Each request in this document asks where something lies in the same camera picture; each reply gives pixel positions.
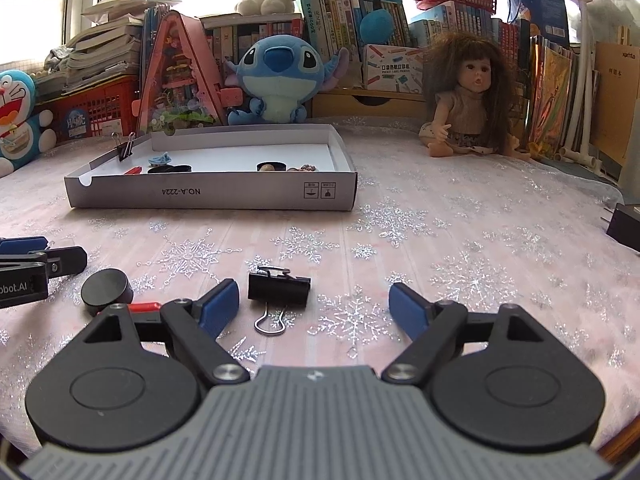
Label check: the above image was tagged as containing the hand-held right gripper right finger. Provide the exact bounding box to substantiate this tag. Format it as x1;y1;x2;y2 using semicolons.
380;282;539;386

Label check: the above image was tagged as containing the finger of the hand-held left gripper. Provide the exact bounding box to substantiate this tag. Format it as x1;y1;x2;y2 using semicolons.
0;246;89;279
0;236;51;256

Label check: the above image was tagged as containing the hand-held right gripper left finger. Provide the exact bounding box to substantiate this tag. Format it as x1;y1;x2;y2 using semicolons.
82;278;251;386

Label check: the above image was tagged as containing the solid black round cap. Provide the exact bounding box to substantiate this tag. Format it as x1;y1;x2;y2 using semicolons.
80;268;134;317

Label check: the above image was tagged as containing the large black binder clip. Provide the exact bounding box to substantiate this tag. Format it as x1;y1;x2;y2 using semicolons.
247;266;311;335

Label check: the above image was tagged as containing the long red crystal clip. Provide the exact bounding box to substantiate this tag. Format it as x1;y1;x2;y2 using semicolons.
97;301;163;319

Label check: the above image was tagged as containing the grey cardboard box tray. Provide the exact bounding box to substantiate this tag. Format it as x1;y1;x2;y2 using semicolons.
63;123;359;213

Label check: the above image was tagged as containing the pink snowflake tablecloth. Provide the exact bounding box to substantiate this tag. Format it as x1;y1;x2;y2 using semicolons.
0;115;640;461

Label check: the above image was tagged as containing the blue robot cat plush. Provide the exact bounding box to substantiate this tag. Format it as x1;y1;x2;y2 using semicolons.
0;69;57;179

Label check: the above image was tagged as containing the small black binder clip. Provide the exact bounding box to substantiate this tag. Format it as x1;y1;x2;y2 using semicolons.
110;131;137;163

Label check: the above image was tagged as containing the red plastic crate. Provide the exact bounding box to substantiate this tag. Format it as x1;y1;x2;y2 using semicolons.
47;74;146;146

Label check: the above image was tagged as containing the wooden desk shelf drawer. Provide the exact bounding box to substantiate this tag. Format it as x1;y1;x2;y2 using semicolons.
310;87;431;121

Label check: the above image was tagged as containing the stack of books and papers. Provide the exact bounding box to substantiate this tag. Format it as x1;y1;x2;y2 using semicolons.
47;0;171;96

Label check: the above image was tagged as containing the pink triangular house model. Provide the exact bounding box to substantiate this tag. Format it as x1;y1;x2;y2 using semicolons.
133;9;244;136

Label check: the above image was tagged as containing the brown haired baby doll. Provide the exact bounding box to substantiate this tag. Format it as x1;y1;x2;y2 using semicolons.
418;31;532;162

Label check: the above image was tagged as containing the black power adapter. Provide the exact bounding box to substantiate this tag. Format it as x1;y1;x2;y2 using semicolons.
602;203;640;251

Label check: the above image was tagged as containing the blue alien plush toy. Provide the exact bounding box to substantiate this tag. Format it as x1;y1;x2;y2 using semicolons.
223;34;351;127

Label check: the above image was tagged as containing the white printed carton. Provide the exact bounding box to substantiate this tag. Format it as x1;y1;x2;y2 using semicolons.
362;43;426;94

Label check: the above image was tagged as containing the row of colourful picture books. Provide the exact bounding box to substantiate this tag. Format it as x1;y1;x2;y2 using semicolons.
524;34;597;159

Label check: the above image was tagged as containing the blue white bear plush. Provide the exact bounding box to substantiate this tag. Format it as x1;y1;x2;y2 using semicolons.
322;0;404;46

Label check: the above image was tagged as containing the row of upright books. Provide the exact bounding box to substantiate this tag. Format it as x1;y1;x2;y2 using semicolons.
199;0;532;81

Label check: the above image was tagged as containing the white pipe rack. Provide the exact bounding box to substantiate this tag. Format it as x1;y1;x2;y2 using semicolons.
559;0;606;167

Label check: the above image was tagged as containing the brown cardboard box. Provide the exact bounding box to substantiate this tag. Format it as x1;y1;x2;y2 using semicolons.
592;42;640;167

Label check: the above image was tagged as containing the dark blue carton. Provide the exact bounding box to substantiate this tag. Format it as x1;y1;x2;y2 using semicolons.
502;0;572;44

